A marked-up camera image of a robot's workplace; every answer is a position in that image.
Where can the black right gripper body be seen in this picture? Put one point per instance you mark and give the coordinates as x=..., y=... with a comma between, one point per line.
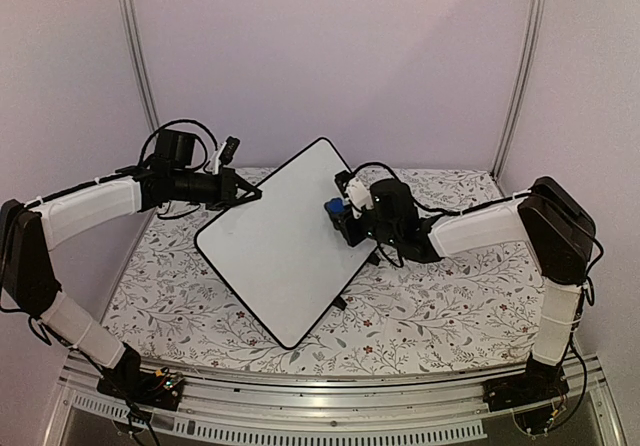
x=385, y=233

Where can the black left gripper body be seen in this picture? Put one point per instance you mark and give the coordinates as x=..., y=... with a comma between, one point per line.
x=188, y=191

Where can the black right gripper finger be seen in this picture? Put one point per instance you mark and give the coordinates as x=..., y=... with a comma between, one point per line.
x=345, y=216
x=350, y=232

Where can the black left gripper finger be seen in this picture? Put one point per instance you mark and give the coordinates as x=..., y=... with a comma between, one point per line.
x=227, y=204
x=247, y=191

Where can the blue whiteboard eraser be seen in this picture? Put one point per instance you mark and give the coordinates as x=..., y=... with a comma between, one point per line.
x=335, y=208

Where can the white whiteboard black frame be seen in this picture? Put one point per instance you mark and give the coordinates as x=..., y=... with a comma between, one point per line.
x=280, y=255

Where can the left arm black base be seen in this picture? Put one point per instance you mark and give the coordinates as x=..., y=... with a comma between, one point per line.
x=161, y=389

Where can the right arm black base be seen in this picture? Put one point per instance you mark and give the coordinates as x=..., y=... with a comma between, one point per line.
x=540, y=387

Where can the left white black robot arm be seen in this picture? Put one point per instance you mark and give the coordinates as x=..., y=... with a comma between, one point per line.
x=30, y=232

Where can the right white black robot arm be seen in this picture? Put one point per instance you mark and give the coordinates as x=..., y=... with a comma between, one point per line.
x=559, y=234

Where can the black whiteboard stand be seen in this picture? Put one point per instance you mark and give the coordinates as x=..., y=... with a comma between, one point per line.
x=341, y=303

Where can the floral patterned table mat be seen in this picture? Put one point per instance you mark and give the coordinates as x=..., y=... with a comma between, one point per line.
x=477, y=309

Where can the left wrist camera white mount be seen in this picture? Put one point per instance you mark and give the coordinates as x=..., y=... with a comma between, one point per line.
x=187, y=145

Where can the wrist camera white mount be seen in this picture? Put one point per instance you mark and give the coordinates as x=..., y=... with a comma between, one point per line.
x=187, y=145
x=388, y=197

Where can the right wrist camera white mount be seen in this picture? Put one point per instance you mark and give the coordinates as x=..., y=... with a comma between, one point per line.
x=388, y=197

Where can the aluminium front rail frame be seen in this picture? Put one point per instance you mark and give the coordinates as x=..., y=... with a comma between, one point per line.
x=230, y=407

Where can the left aluminium corner post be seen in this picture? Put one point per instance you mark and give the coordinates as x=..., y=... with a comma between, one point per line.
x=141, y=75

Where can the aluminium corner post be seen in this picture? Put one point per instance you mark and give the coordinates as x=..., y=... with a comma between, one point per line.
x=534, y=20
x=141, y=75

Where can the right aluminium corner post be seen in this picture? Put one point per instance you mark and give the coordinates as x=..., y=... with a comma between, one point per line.
x=534, y=20

